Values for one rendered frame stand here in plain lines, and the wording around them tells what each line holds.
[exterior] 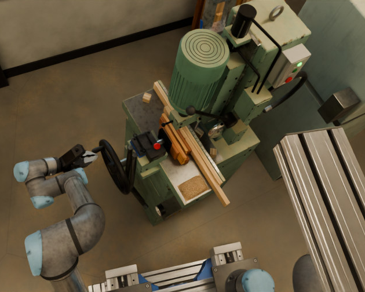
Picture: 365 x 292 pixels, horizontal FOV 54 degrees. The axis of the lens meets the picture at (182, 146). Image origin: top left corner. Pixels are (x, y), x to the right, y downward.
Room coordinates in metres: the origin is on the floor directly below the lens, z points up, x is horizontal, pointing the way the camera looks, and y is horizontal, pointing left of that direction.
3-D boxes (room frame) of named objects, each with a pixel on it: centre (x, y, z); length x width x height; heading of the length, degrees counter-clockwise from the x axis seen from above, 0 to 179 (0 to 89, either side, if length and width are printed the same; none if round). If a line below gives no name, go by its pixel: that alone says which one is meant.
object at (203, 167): (0.74, -0.07, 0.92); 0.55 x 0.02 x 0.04; 51
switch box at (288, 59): (1.00, -0.26, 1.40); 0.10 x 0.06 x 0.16; 141
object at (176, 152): (0.74, 0.07, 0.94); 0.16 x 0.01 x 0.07; 51
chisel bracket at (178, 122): (0.85, 0.04, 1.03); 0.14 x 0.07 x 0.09; 141
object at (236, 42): (0.95, -0.04, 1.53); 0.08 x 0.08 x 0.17; 51
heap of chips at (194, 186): (0.59, -0.11, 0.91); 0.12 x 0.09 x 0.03; 141
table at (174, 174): (0.73, 0.09, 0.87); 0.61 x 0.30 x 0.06; 51
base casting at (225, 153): (0.93, -0.03, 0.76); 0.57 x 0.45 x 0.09; 141
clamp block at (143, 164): (0.67, 0.14, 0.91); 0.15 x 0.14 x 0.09; 51
